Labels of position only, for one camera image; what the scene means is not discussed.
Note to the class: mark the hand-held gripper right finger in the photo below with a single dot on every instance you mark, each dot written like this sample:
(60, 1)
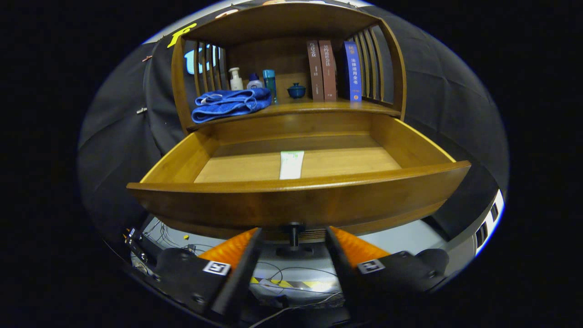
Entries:
(341, 269)

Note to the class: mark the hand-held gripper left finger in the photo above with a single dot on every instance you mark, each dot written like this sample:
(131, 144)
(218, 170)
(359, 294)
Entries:
(241, 273)

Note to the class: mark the wooden drawer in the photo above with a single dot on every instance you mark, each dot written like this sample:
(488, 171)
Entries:
(296, 205)

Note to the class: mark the white tube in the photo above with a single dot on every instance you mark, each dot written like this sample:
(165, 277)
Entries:
(291, 166)

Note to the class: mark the wooden countertop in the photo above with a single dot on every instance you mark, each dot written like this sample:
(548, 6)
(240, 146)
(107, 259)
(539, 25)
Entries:
(319, 107)

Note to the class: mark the wooden cabinet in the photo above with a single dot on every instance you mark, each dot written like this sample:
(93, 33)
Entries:
(273, 23)

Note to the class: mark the yellow black floor tape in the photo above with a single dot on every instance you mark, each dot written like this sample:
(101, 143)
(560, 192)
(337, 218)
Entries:
(282, 283)

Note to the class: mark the white slotted panel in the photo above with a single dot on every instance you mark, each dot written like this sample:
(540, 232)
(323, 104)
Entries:
(489, 223)

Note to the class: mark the blue folded towel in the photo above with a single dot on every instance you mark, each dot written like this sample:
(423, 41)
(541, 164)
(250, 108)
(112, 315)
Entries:
(227, 105)

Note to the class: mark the blue lidded bowl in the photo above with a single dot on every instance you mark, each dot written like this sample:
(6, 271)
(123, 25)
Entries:
(296, 92)

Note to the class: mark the white bottle with blue cap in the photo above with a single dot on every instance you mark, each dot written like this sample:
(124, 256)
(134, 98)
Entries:
(254, 84)

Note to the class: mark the teal bottle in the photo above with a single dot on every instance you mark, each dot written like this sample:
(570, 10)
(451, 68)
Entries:
(269, 84)

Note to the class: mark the white pump bottle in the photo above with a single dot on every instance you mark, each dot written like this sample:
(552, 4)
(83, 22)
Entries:
(236, 81)

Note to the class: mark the blue book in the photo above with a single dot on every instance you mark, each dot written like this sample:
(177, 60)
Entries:
(353, 73)

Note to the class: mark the reddish brown book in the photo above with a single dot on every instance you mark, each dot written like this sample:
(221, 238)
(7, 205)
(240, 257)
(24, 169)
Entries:
(328, 73)

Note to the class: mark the dark brown book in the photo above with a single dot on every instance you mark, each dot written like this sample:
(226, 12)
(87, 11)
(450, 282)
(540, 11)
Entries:
(314, 73)

